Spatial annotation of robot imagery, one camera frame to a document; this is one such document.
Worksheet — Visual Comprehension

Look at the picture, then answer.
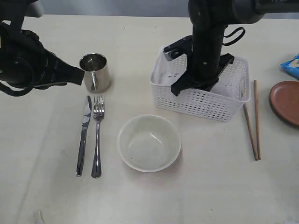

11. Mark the speckled white bowl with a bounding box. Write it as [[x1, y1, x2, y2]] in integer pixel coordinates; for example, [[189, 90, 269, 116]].
[[117, 114, 182, 173]]

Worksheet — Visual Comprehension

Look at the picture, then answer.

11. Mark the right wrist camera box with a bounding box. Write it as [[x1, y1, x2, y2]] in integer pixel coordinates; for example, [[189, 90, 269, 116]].
[[163, 35, 192, 62]]

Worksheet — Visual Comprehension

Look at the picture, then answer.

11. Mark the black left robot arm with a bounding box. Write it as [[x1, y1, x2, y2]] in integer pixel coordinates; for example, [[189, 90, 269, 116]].
[[0, 0, 84, 97]]

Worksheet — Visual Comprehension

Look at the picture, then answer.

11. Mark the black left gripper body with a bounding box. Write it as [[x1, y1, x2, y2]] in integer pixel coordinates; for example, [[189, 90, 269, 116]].
[[0, 22, 84, 90]]

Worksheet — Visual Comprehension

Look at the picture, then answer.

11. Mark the brown round plate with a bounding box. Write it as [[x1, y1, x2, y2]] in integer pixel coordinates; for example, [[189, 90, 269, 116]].
[[269, 81, 299, 128]]

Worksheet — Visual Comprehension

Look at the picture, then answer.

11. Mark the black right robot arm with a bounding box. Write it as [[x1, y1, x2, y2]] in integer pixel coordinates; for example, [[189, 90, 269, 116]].
[[163, 0, 299, 96]]

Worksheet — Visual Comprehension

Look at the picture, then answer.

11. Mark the silver table knife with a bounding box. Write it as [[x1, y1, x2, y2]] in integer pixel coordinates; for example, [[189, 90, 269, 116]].
[[76, 96, 92, 177]]

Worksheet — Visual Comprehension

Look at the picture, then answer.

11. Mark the grey backdrop curtain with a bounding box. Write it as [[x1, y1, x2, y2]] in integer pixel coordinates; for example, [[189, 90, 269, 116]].
[[48, 0, 299, 31]]

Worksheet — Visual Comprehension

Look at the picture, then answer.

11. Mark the white perforated plastic basket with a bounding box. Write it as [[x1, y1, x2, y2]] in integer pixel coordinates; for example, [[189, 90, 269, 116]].
[[150, 48, 250, 122]]

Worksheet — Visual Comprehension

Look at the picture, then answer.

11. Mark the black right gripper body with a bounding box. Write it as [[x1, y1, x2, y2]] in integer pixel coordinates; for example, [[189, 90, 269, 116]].
[[184, 44, 235, 89]]

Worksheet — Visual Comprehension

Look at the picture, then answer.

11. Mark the silver metal fork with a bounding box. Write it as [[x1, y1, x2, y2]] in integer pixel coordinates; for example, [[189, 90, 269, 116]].
[[91, 95, 105, 178]]

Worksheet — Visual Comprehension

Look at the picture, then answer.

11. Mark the wooden chopstick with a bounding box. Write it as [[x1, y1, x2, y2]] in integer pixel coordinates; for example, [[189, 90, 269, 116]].
[[254, 79, 261, 160], [243, 103, 259, 161]]

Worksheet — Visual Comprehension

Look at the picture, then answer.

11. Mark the blue chips snack bag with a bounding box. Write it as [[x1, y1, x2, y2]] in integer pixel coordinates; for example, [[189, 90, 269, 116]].
[[280, 54, 299, 80]]

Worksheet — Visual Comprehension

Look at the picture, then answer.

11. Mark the silver metal cup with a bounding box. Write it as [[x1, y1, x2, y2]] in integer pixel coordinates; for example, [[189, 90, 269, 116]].
[[79, 53, 110, 93]]

